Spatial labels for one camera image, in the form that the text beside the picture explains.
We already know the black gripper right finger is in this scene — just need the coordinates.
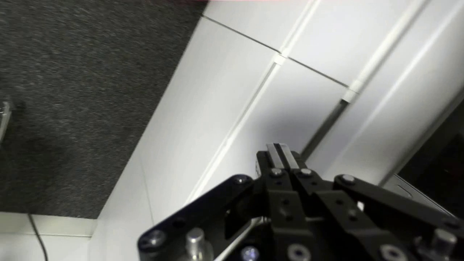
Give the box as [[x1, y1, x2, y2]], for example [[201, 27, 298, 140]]
[[278, 143, 464, 261]]

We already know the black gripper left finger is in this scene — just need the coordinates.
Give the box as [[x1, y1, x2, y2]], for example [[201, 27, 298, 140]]
[[136, 143, 310, 261]]

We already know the thin black hanging cable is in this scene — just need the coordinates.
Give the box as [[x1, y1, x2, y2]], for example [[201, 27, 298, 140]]
[[26, 214, 50, 261]]

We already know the white base cabinet unit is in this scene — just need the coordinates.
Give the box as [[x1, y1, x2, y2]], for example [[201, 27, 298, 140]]
[[86, 0, 464, 261]]

